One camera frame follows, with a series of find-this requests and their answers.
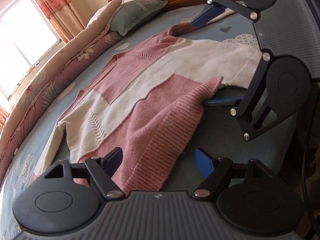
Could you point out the pink and white knit sweater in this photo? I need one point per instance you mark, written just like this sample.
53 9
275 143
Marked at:
150 120

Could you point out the grey-green printed pillow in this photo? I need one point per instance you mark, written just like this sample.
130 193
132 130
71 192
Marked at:
135 15

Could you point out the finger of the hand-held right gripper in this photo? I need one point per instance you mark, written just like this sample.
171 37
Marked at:
222 102
207 16

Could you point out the blue floral bed sheet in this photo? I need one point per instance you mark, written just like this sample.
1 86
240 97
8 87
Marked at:
215 37

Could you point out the folded pink floral quilt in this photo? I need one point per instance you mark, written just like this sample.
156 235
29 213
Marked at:
62 75

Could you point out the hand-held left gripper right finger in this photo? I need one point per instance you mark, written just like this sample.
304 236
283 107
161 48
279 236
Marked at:
203 163

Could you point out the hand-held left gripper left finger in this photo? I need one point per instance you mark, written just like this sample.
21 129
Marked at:
116 160

